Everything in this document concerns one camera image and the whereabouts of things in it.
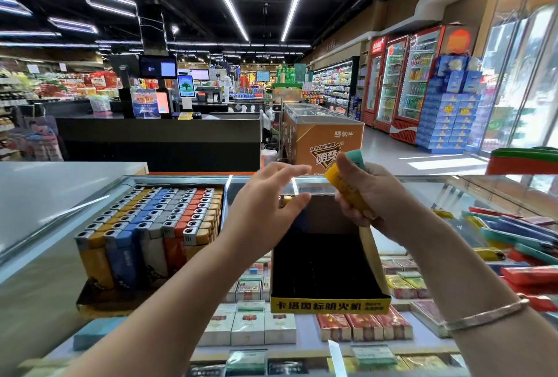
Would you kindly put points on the row of blue lighters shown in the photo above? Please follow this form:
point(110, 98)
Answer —
point(124, 259)

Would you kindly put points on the row of red brown lighters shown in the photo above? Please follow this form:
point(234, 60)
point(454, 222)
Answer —
point(173, 246)

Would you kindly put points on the hanging plastic bags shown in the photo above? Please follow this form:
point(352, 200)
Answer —
point(42, 141)

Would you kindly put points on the brown cardboard carton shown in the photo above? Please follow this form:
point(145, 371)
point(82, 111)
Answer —
point(327, 146)

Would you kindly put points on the blue poster screen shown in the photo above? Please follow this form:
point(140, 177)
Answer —
point(145, 104)

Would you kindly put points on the pile of blue yellow lighters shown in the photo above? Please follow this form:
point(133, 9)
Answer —
point(514, 246)

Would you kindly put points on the stack of blue cartons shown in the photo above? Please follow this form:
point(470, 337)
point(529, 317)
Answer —
point(451, 104)

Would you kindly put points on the person's left forearm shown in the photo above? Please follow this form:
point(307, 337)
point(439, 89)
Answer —
point(157, 324)

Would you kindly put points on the small checkout screen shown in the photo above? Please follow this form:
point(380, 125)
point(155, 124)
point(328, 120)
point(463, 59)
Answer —
point(186, 84)

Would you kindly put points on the open refrigerated chiller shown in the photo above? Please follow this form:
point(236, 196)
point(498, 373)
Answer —
point(333, 86)

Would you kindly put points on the black checkout monitor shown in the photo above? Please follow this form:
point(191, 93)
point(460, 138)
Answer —
point(158, 67)

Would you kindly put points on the orange round sign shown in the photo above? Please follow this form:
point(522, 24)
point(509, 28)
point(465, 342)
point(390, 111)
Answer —
point(458, 41)

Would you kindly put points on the person's left hand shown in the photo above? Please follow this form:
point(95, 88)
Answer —
point(261, 215)

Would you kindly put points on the row of grey white lighters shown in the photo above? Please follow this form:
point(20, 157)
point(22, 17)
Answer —
point(153, 250)

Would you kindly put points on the blue yellow lighter display box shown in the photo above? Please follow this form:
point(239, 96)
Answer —
point(105, 298)

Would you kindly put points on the black checkout counter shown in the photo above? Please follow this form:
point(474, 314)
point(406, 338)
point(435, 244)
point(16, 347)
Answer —
point(157, 141)

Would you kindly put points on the yellow plain lighter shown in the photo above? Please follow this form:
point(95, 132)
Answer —
point(344, 185)

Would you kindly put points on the row of cigarette packs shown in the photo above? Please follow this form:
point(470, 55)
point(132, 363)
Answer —
point(253, 324)

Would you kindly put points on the red green container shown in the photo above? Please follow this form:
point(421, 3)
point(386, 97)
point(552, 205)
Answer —
point(523, 160)

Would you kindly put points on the person's right forearm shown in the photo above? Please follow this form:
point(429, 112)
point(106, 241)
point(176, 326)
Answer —
point(488, 311)

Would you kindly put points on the glass entrance doors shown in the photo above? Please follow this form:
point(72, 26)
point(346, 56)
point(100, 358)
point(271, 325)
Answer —
point(523, 67)

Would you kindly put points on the black yellow display box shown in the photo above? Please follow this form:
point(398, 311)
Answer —
point(327, 263)

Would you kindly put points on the person's right hand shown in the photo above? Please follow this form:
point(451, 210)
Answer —
point(392, 202)

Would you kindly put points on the red drink fridge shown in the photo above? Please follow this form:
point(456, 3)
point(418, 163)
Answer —
point(373, 80)
point(391, 83)
point(417, 84)

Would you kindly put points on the row of yellow lighters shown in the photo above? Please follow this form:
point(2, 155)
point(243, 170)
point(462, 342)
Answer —
point(94, 259)

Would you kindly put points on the row of tan lighters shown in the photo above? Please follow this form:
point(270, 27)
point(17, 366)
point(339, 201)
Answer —
point(196, 237)

